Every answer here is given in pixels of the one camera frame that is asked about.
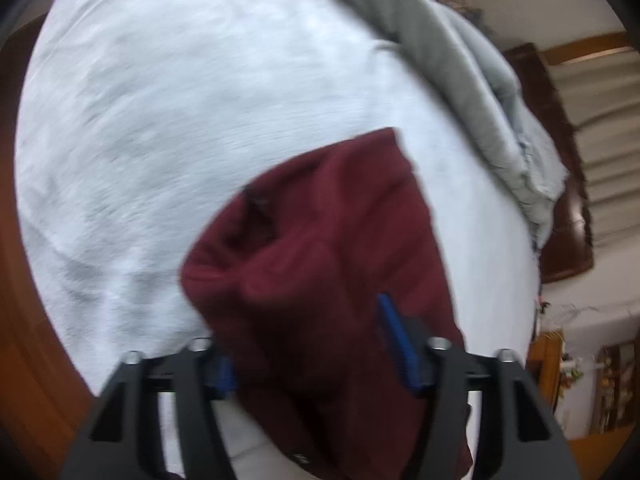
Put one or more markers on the white towel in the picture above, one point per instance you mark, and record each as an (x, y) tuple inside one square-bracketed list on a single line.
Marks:
[(175, 110)]

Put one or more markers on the dark wooden headboard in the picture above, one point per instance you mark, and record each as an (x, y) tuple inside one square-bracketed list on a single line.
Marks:
[(560, 170)]

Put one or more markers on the wooden cabinet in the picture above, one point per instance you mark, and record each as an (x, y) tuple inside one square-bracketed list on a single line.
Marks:
[(547, 360)]

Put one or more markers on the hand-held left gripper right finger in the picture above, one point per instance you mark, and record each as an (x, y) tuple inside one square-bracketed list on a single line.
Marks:
[(400, 350)]

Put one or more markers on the maroon pants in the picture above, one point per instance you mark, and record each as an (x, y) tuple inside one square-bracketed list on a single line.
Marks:
[(320, 260)]

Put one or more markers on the beige curtain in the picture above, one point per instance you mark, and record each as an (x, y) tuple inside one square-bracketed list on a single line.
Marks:
[(610, 150)]

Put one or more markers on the patterned pillow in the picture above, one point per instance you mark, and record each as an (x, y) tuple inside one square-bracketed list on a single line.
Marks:
[(462, 5)]

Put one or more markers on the grey duvet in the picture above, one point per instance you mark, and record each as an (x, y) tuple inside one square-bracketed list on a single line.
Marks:
[(465, 70)]

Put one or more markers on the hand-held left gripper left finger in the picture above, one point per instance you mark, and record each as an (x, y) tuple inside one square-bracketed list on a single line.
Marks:
[(187, 400)]

